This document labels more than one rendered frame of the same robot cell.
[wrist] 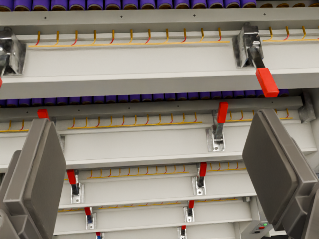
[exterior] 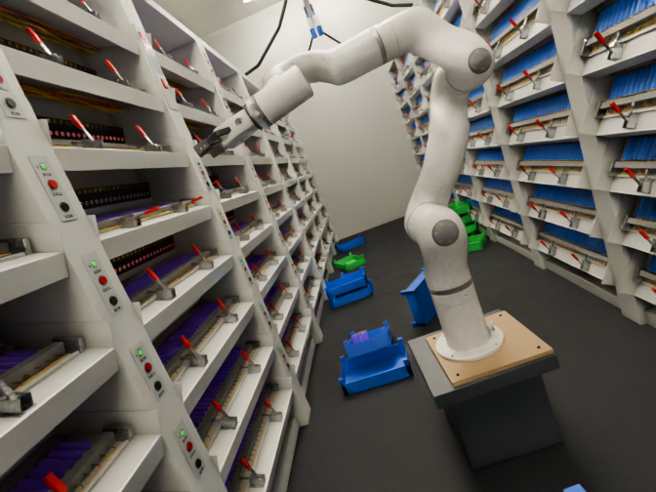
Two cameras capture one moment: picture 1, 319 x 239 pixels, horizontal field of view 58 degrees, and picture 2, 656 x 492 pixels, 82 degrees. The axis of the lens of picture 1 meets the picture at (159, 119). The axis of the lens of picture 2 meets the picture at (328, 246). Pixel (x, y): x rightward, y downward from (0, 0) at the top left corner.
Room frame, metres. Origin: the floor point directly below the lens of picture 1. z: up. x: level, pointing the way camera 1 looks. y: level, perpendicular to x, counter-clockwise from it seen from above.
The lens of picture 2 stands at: (-0.41, 0.95, 0.90)
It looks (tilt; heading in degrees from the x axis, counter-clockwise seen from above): 11 degrees down; 285
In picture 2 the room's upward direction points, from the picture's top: 21 degrees counter-clockwise
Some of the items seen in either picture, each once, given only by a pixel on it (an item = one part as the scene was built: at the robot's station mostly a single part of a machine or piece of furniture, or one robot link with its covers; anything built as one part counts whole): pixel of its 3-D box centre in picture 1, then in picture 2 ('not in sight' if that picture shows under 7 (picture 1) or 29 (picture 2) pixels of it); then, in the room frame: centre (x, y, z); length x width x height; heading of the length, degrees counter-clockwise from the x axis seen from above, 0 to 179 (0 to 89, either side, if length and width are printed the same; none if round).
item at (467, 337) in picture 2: not in sight; (460, 314); (-0.42, -0.09, 0.39); 0.19 x 0.19 x 0.18
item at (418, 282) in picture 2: not in sight; (424, 295); (-0.27, -0.99, 0.10); 0.30 x 0.08 x 0.20; 65
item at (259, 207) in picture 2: not in sight; (248, 205); (0.46, -1.01, 0.88); 0.20 x 0.09 x 1.75; 7
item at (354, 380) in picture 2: not in sight; (374, 365); (-0.01, -0.52, 0.04); 0.30 x 0.20 x 0.08; 7
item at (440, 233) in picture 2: not in sight; (441, 248); (-0.42, -0.06, 0.60); 0.19 x 0.12 x 0.24; 102
